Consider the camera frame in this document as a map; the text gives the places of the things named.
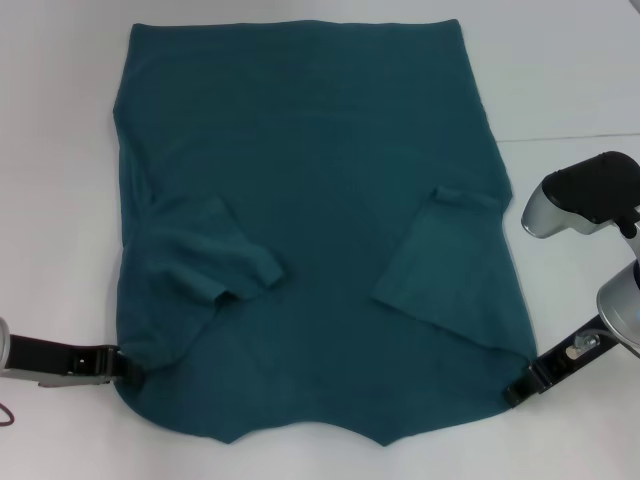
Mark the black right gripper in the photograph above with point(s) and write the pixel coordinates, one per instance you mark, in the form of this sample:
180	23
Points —
570	357

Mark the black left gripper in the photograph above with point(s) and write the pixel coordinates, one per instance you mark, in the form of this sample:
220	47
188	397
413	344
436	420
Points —
55	357

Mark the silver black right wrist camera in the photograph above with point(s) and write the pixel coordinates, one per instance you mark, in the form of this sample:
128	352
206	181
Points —
580	192

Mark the blue shirt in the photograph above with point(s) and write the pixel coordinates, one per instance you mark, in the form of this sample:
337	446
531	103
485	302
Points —
310	175

